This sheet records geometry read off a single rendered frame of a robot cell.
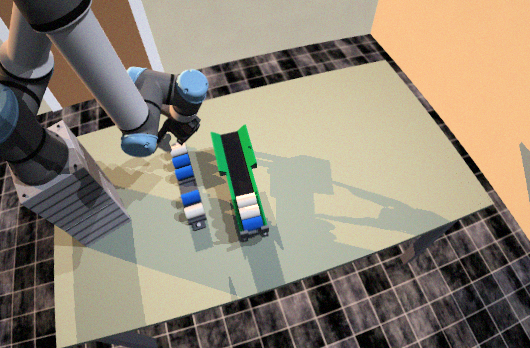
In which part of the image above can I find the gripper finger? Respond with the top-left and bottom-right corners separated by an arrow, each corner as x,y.
155,125 -> 172,153

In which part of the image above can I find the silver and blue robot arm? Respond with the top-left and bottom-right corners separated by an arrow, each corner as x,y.
0,0 -> 209,186

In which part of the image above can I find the blue cylinder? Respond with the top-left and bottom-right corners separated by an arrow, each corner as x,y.
242,215 -> 264,231
181,190 -> 201,206
172,154 -> 191,169
175,165 -> 194,181

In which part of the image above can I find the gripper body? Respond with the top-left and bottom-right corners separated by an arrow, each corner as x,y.
163,113 -> 201,146

